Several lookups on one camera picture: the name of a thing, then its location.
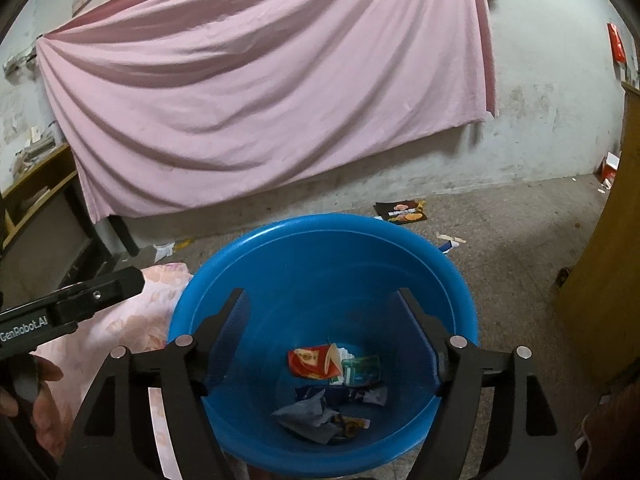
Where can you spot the white crumpled wrapper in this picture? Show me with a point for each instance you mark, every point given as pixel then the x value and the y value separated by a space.
pixel 164 251

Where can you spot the green foil packet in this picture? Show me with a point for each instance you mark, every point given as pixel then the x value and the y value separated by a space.
pixel 362 370

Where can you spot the small yellow black packet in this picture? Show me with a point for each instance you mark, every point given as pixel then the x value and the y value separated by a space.
pixel 352 426

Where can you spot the dark red cloth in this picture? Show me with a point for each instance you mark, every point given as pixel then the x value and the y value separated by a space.
pixel 612 435

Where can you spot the wooden shelf desk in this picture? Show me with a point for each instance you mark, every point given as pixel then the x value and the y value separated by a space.
pixel 45 195

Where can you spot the black orange snack packet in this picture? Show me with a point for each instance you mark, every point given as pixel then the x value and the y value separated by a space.
pixel 402 211

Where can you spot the pink floral blanket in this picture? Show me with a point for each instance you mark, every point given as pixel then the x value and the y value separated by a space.
pixel 150 305

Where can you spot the person's left hand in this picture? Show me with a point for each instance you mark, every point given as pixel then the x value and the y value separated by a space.
pixel 47 370

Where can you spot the wooden cabinet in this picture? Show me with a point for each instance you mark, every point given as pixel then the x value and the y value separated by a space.
pixel 600 260

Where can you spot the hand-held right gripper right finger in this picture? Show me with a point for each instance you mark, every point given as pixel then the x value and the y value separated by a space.
pixel 422 340

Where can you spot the yellow paper scrap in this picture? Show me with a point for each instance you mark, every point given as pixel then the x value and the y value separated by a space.
pixel 183 244

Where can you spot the red white carton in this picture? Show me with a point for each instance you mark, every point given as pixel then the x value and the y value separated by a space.
pixel 610 170

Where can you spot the pink hanging sheet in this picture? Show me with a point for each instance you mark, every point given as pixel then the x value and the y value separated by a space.
pixel 250 85

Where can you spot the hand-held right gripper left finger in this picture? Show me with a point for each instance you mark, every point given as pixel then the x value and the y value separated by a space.
pixel 235 330

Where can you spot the blue white toothpaste tube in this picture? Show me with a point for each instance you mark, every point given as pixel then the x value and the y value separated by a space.
pixel 365 394

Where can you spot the red yellow wrapper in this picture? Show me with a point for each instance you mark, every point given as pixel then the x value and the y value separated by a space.
pixel 310 360

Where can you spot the grey wrapper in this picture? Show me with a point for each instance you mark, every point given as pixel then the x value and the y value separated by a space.
pixel 300 412

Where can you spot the blue plastic basin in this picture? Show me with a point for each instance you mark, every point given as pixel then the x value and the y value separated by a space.
pixel 320 280

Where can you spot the small brown object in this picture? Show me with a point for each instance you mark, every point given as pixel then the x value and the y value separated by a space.
pixel 562 279

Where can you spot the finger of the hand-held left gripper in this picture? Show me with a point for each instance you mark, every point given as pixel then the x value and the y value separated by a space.
pixel 105 290

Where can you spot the white printed wrapper strip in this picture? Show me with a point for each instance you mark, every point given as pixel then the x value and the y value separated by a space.
pixel 340 352

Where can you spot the pile of books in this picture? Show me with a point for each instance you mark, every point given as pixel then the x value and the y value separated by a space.
pixel 40 147

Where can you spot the small blue white scrap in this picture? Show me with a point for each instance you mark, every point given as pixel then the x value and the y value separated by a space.
pixel 452 239

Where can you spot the blue white wrapper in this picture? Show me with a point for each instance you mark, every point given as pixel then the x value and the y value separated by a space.
pixel 447 247

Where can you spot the red hanging packet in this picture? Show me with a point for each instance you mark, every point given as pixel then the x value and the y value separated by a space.
pixel 616 42

